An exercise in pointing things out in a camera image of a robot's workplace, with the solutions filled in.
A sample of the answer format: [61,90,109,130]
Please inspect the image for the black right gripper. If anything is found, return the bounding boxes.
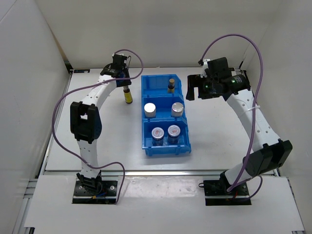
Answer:
[186,74,220,101]

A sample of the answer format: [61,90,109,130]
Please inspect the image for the yellow bottle with cork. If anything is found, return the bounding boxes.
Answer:
[123,86,133,104]
[167,78,175,94]

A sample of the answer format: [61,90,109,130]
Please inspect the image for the white jar silver lid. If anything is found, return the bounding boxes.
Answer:
[171,102,184,117]
[144,102,156,118]

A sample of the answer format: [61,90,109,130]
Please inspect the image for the brown jar red label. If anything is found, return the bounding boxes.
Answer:
[151,127,164,146]
[167,125,181,144]

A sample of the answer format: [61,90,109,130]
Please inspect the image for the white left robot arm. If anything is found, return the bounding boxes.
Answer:
[70,54,133,195]

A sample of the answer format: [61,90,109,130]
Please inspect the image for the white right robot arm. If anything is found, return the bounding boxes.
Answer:
[186,57,293,195]

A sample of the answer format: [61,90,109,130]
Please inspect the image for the blue plastic compartment bin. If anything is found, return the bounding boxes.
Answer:
[141,74,192,156]

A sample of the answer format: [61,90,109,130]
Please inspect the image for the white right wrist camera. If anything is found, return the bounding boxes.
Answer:
[199,58,211,78]

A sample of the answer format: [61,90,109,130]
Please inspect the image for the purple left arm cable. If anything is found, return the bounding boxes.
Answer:
[52,49,144,204]

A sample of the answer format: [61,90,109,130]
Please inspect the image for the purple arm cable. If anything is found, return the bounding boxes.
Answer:
[52,49,144,204]
[198,33,265,202]

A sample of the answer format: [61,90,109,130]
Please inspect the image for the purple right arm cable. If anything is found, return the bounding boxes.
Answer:
[198,33,265,202]

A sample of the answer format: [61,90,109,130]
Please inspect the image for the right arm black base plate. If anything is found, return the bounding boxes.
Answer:
[198,180,252,206]

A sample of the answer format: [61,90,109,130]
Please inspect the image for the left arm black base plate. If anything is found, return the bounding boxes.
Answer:
[72,179,118,205]

